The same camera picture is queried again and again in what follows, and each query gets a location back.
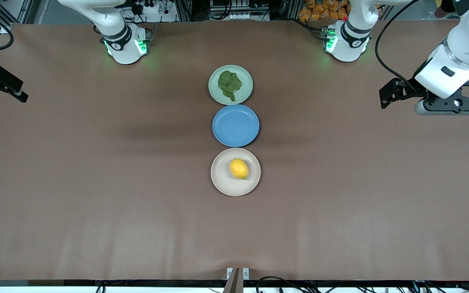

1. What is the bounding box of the green lettuce leaf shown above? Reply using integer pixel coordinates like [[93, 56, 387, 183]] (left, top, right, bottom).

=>
[[217, 70, 243, 102]]

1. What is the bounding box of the yellow lemon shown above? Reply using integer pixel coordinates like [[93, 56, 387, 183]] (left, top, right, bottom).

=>
[[229, 158, 249, 180]]

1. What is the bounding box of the orange packaged goods pile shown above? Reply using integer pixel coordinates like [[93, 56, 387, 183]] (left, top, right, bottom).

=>
[[298, 0, 351, 22]]

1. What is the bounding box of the brown table cover sheet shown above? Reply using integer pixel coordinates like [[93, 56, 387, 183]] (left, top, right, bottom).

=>
[[0, 20, 469, 282]]

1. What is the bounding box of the pale green plate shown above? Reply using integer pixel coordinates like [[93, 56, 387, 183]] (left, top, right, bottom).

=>
[[208, 65, 254, 106]]

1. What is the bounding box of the white power strip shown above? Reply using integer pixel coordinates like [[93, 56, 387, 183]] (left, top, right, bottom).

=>
[[133, 0, 164, 15]]

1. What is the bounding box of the blue plate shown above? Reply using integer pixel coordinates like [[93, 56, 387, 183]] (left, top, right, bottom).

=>
[[212, 104, 260, 148]]

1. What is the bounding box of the beige plate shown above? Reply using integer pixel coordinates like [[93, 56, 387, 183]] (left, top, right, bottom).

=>
[[210, 147, 261, 197]]

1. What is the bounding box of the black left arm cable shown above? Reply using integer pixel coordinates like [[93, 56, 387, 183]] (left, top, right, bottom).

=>
[[375, 0, 421, 89]]

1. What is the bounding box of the black floor cable bundle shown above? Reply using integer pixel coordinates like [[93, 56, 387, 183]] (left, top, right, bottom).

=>
[[256, 276, 469, 293]]

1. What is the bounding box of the white metal edge bracket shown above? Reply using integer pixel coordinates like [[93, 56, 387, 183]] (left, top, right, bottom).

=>
[[222, 267, 250, 293]]

